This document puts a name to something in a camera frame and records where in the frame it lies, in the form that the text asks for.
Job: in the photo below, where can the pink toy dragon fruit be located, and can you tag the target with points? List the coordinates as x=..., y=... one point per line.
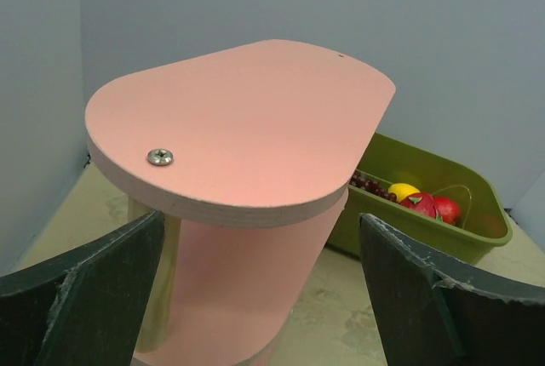
x=422, y=203

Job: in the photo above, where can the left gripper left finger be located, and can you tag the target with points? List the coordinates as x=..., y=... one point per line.
x=85, y=306

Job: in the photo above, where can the pink three-tier wooden shelf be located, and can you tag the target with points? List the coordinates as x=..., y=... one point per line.
x=265, y=138

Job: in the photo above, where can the olive green plastic bin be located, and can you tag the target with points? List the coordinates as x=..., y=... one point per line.
x=482, y=227

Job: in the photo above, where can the dark red grape bunch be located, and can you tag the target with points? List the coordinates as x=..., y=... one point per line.
x=365, y=183

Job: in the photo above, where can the shelf top screw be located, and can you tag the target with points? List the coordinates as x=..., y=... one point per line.
x=160, y=157

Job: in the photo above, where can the red toy apple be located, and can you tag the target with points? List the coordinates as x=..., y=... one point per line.
x=448, y=209

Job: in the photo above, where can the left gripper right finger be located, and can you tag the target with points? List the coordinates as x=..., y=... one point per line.
x=433, y=309

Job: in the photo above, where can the yellow toy lemon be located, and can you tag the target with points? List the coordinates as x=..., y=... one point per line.
x=397, y=192

